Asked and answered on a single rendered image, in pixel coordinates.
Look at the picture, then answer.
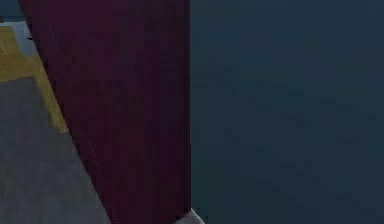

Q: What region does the dark maroon room door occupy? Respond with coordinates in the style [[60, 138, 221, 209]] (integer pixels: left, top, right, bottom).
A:
[[18, 0, 192, 224]]

